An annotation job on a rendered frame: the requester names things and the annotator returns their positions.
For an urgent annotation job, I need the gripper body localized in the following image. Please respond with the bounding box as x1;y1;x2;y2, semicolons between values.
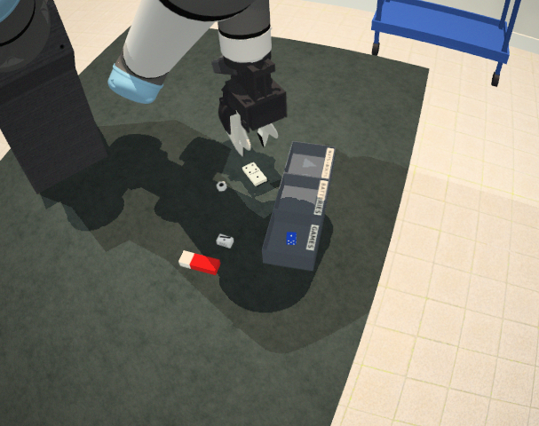
222;51;287;133

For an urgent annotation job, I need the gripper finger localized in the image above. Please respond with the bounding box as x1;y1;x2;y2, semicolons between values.
218;96;250;156
258;123;278;147

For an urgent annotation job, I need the grey rack of labelled bins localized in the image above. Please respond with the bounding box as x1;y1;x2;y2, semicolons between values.
262;141;336;271

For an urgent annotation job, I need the blue die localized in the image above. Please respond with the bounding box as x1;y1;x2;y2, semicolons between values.
286;232;297;245

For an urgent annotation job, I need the white domino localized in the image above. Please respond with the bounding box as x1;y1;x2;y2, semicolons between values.
242;162;267;186

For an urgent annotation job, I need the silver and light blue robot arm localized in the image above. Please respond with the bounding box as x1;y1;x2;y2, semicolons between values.
0;0;272;104

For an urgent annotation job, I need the red and white eraser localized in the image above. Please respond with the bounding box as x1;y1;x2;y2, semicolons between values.
178;251;220;275

